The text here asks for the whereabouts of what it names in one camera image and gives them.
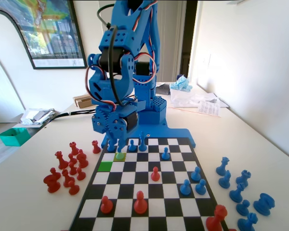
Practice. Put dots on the blue geared gripper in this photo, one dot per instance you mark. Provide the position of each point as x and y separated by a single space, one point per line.
114 121

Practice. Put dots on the blue pawn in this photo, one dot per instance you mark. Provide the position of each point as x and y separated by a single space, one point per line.
195 175
119 156
201 188
165 155
185 188
132 147
110 148
242 209

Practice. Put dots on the red pawn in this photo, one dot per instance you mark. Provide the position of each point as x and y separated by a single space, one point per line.
106 206
155 175
140 205
73 188
73 169
81 175
72 159

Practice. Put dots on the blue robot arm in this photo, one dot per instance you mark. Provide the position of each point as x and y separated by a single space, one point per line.
125 36

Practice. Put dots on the red rook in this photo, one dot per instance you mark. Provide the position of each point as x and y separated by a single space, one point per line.
95 148
74 149

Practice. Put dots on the blue king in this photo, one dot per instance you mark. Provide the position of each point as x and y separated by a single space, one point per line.
142 145

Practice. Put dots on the black and white chessboard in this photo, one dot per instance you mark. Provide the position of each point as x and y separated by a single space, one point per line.
142 166

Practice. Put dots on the red bishop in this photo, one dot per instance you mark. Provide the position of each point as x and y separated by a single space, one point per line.
82 160
66 176

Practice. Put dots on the long brown cardboard box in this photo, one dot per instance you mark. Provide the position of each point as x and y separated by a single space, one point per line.
83 102

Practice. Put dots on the red queen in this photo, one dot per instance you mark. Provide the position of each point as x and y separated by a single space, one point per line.
61 162

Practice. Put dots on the clear plastic bag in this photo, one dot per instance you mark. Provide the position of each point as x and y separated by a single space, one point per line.
185 98

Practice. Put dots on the printed paper sheet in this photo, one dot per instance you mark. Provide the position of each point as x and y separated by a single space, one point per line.
208 108

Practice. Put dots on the green open box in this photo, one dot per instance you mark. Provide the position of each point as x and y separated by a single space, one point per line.
12 140

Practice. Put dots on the blue queen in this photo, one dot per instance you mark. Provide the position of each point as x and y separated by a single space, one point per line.
222 168

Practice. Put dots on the red king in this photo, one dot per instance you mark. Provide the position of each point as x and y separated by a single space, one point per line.
215 220

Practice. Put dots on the black framed poster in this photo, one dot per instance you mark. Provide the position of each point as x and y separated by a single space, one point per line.
53 29

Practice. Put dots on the blue rook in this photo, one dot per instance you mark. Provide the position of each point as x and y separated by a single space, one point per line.
243 179
263 204

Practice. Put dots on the white arched panel dark rim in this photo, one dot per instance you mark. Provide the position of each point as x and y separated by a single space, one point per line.
4 43

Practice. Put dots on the blue arm base plate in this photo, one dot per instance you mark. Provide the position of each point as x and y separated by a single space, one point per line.
159 132

